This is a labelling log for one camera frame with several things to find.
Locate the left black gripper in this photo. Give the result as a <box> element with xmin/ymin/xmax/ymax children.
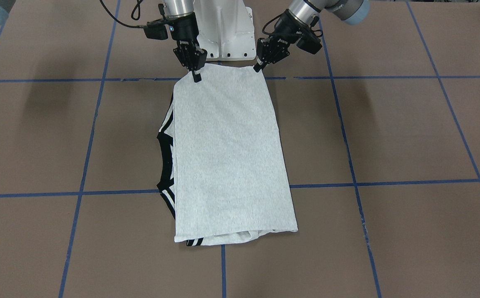
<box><xmin>253</xmin><ymin>11</ymin><xmax>305</xmax><ymax>73</ymax></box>

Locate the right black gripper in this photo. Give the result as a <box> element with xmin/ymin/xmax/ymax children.
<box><xmin>170</xmin><ymin>14</ymin><xmax>207</xmax><ymax>83</ymax></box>

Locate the grey cartoon print t-shirt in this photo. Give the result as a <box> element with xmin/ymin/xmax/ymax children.
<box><xmin>157</xmin><ymin>63</ymin><xmax>298</xmax><ymax>247</ymax></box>

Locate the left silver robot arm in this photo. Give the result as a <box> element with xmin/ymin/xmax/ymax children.
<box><xmin>253</xmin><ymin>0</ymin><xmax>370</xmax><ymax>73</ymax></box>

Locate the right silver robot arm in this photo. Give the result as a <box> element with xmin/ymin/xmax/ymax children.
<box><xmin>162</xmin><ymin>0</ymin><xmax>207</xmax><ymax>83</ymax></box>

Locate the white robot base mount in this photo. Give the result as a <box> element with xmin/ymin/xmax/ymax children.
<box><xmin>193</xmin><ymin>0</ymin><xmax>256</xmax><ymax>62</ymax></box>

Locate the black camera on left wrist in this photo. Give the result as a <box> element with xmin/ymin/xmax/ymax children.
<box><xmin>296</xmin><ymin>27</ymin><xmax>323</xmax><ymax>55</ymax></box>

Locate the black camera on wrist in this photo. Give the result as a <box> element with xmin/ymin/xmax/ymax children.
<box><xmin>142</xmin><ymin>19</ymin><xmax>169</xmax><ymax>40</ymax></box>
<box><xmin>296</xmin><ymin>27</ymin><xmax>323</xmax><ymax>55</ymax></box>

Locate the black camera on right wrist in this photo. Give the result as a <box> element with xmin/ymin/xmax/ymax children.
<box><xmin>142</xmin><ymin>19</ymin><xmax>169</xmax><ymax>40</ymax></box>

